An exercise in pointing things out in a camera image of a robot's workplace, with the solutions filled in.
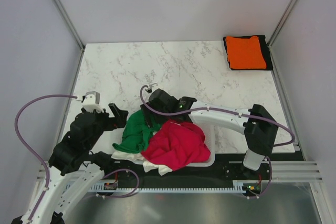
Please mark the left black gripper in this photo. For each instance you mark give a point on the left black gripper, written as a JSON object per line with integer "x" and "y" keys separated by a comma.
{"x": 120, "y": 115}

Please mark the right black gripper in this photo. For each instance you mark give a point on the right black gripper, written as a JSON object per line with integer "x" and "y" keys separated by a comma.
{"x": 147, "y": 112}

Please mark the green t shirt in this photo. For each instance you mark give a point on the green t shirt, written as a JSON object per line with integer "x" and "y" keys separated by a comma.
{"x": 137, "y": 134}

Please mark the white plastic basket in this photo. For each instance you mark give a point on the white plastic basket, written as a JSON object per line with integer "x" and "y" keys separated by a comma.
{"x": 210, "y": 150}

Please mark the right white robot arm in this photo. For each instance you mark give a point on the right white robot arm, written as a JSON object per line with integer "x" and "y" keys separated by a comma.
{"x": 256, "y": 124}

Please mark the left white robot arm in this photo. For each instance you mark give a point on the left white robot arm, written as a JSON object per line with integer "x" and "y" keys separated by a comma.
{"x": 72, "y": 169}

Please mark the red t shirt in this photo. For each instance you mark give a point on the red t shirt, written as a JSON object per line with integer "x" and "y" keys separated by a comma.
{"x": 178, "y": 145}

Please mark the white t shirt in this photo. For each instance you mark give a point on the white t shirt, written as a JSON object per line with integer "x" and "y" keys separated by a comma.
{"x": 140, "y": 160}

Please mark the folded orange t shirt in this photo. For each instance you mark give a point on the folded orange t shirt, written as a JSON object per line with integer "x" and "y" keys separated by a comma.
{"x": 244, "y": 53}

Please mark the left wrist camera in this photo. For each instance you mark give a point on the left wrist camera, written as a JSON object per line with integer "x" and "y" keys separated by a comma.
{"x": 91, "y": 102}

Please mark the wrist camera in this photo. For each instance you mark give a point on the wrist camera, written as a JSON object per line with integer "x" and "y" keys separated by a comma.
{"x": 91, "y": 102}
{"x": 151, "y": 86}

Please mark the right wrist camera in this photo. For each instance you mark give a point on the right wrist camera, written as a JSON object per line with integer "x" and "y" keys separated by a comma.
{"x": 151, "y": 86}

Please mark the white slotted cable duct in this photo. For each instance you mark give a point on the white slotted cable duct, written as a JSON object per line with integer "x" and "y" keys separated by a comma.
{"x": 236, "y": 188}

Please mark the aluminium extrusion rail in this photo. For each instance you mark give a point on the aluminium extrusion rail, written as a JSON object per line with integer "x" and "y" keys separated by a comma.
{"x": 295, "y": 171}

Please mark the left aluminium frame post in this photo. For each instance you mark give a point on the left aluminium frame post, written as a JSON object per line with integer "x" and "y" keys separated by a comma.
{"x": 69, "y": 24}

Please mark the aluminium frame post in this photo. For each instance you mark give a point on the aluminium frame post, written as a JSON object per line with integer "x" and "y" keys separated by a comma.
{"x": 69, "y": 24}
{"x": 286, "y": 14}

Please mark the right aluminium frame post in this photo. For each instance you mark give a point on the right aluminium frame post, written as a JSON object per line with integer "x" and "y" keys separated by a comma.
{"x": 286, "y": 14}

